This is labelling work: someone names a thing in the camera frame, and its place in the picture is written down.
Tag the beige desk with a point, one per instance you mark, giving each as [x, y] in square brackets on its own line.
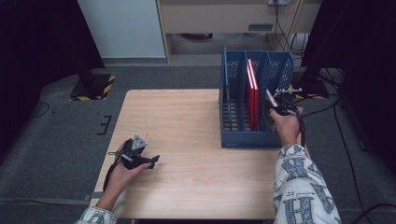
[214, 18]

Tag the black curtain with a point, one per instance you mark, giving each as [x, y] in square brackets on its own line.
[37, 62]
[367, 62]

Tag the person's right hand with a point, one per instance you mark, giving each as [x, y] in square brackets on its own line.
[288, 129]

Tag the person's left hand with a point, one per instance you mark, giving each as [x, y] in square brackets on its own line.
[120, 183]

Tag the black stand post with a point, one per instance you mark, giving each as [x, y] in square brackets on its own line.
[86, 74]

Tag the black floor tape marks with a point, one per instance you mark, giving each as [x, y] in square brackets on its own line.
[106, 124]

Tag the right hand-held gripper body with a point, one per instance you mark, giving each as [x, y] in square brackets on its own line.
[286, 104]

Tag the red hardcover book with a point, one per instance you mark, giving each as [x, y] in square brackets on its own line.
[252, 99]

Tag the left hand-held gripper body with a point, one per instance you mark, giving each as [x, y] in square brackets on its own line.
[134, 157]

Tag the white panel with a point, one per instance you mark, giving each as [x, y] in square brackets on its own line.
[124, 28]

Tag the white power strip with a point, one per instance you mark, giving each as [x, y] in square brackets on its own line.
[278, 2]

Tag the black yellow striped stand base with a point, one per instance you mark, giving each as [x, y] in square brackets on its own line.
[99, 90]
[311, 91]

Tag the blue plastic file rack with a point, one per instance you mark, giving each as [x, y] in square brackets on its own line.
[246, 140]

